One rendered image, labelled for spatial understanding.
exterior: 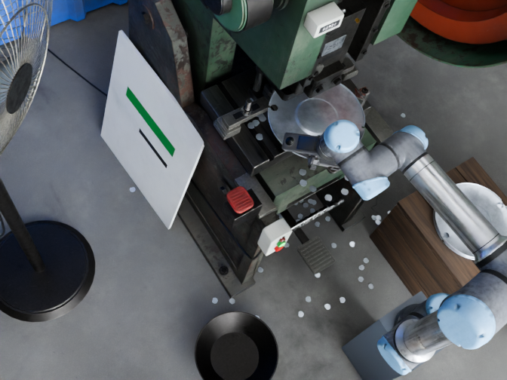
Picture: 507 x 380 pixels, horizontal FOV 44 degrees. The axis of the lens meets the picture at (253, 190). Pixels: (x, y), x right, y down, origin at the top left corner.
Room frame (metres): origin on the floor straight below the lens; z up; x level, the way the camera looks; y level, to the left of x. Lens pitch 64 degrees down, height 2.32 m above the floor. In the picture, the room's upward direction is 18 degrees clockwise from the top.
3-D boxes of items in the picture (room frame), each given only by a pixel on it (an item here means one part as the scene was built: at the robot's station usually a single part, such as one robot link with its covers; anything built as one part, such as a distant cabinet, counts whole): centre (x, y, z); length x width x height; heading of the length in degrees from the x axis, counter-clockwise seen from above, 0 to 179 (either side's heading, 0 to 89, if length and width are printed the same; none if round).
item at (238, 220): (0.74, 0.01, 0.62); 0.10 x 0.06 x 0.20; 139
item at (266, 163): (1.13, -0.01, 0.68); 0.45 x 0.30 x 0.06; 139
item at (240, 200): (0.73, 0.03, 0.72); 0.07 x 0.06 x 0.08; 49
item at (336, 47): (1.10, -0.05, 1.04); 0.17 x 0.15 x 0.30; 49
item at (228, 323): (0.47, -0.12, 0.04); 0.30 x 0.30 x 0.07
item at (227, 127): (1.00, 0.10, 0.76); 0.17 x 0.06 x 0.10; 139
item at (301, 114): (1.05, -0.11, 0.78); 0.29 x 0.29 x 0.01
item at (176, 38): (1.02, 0.27, 0.45); 0.92 x 0.12 x 0.90; 49
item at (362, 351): (0.64, -0.62, 0.23); 0.18 x 0.18 x 0.45; 49
